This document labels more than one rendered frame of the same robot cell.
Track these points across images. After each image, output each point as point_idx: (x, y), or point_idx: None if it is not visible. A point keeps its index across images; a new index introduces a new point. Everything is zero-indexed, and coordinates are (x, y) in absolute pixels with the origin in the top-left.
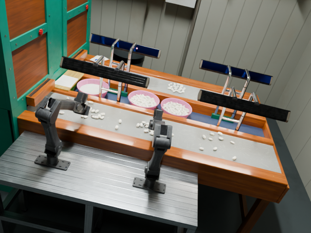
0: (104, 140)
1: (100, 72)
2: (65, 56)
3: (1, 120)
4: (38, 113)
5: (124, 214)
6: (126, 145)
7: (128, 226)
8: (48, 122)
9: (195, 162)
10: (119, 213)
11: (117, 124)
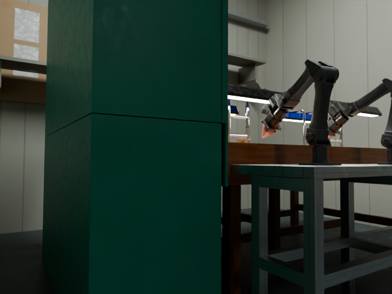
0: None
1: (255, 93)
2: None
3: (210, 147)
4: (324, 67)
5: (338, 284)
6: (333, 147)
7: (361, 289)
8: (336, 76)
9: (381, 149)
10: (335, 286)
11: None
